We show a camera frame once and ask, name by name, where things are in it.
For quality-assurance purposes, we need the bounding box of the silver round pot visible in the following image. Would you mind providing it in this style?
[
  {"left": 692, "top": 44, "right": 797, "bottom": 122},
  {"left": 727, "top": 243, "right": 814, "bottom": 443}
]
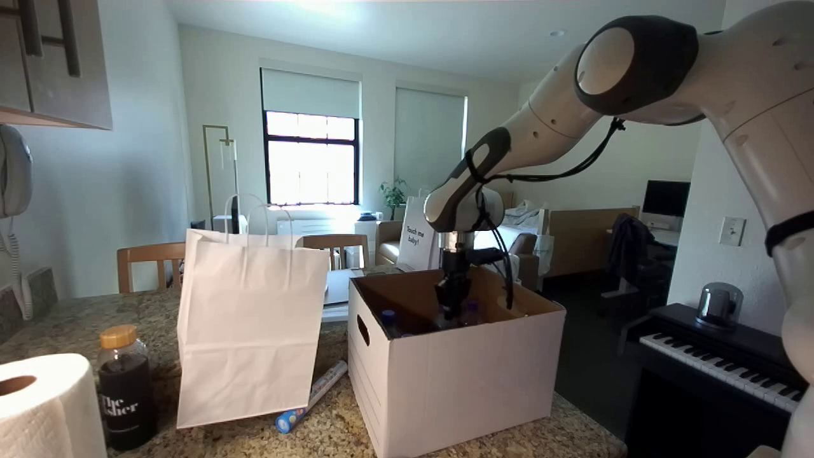
[{"left": 694, "top": 280, "right": 746, "bottom": 326}]

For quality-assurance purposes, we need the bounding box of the metal floor lamp stand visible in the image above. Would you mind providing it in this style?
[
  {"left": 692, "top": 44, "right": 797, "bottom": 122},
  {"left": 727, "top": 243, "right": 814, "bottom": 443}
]
[{"left": 202, "top": 122, "right": 243, "bottom": 236}]

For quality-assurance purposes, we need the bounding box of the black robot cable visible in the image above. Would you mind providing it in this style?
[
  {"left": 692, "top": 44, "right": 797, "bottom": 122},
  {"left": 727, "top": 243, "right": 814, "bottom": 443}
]
[{"left": 461, "top": 116, "right": 632, "bottom": 312}]

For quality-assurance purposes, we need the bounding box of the bed with white bedding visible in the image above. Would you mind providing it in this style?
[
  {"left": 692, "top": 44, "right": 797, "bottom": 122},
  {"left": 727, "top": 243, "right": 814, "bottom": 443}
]
[{"left": 498, "top": 201, "right": 645, "bottom": 283}]

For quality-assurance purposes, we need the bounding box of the black digital piano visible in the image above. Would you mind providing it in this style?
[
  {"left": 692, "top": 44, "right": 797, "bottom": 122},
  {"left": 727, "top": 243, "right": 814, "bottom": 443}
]
[{"left": 623, "top": 303, "right": 811, "bottom": 458}]

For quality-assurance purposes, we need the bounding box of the half open roller blind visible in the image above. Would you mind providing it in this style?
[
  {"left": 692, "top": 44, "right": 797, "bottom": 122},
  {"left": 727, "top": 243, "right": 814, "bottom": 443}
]
[{"left": 259, "top": 65, "right": 365, "bottom": 122}]

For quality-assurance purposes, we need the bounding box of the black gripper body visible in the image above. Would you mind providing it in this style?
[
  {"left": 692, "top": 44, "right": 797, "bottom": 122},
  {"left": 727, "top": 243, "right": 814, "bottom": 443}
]
[{"left": 436, "top": 247, "right": 480, "bottom": 307}]

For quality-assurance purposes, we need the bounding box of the white paper bag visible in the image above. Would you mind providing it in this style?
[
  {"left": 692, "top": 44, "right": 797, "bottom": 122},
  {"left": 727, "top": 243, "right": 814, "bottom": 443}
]
[{"left": 174, "top": 227, "right": 332, "bottom": 432}]

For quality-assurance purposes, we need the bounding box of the wooden wall cabinet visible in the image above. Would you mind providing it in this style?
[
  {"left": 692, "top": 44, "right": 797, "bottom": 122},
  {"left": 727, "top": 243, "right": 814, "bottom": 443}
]
[{"left": 0, "top": 0, "right": 114, "bottom": 131}]

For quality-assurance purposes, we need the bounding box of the white wall dispenser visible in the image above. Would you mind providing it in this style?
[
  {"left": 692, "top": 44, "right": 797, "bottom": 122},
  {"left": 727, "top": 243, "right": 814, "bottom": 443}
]
[{"left": 0, "top": 124, "right": 37, "bottom": 220}]

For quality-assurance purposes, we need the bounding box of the computer monitor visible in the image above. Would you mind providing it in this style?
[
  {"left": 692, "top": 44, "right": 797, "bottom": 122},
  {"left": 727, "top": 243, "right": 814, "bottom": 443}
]
[{"left": 641, "top": 178, "right": 692, "bottom": 224}]

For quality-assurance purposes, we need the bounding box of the black office chair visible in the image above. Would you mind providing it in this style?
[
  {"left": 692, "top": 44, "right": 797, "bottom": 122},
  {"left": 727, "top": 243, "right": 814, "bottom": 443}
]
[{"left": 605, "top": 214, "right": 681, "bottom": 299}]

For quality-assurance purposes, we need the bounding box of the white paper towel roll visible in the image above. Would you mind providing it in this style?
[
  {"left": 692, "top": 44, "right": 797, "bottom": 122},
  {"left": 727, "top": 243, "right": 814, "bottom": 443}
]
[{"left": 0, "top": 350, "right": 110, "bottom": 458}]

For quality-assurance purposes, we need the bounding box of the closed roller blind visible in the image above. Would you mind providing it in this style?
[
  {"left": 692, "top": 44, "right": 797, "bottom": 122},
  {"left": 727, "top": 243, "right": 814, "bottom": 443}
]
[{"left": 393, "top": 87, "right": 469, "bottom": 199}]

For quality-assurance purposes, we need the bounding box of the small white printed bag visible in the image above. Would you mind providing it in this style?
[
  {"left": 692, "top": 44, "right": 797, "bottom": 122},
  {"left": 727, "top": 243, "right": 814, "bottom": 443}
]
[{"left": 396, "top": 195, "right": 444, "bottom": 275}]

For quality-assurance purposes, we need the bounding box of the wooden chair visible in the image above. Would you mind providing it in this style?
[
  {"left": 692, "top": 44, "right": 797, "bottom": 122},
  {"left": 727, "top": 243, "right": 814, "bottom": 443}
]
[
  {"left": 114, "top": 239, "right": 188, "bottom": 297},
  {"left": 296, "top": 231, "right": 372, "bottom": 275}
]

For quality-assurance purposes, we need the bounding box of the green potted plant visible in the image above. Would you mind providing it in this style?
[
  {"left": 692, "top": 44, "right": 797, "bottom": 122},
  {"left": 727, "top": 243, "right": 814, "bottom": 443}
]
[{"left": 380, "top": 178, "right": 409, "bottom": 224}]

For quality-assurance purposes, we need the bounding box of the white cardboard box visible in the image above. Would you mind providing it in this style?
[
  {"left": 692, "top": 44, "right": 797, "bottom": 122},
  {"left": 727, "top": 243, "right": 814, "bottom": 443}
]
[{"left": 347, "top": 264, "right": 567, "bottom": 458}]

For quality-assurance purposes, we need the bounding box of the white radiator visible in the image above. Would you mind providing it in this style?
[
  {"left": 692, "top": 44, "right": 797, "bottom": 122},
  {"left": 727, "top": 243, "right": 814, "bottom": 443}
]
[{"left": 269, "top": 211, "right": 380, "bottom": 250}]

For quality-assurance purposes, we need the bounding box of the dark jar with cork lid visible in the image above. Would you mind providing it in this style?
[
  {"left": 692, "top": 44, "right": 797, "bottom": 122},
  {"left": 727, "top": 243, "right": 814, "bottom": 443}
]
[{"left": 95, "top": 322, "right": 162, "bottom": 453}]

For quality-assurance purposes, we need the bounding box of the black framed window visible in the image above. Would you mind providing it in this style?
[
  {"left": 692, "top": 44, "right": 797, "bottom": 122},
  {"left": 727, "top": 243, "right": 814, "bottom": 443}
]
[{"left": 262, "top": 110, "right": 362, "bottom": 208}]

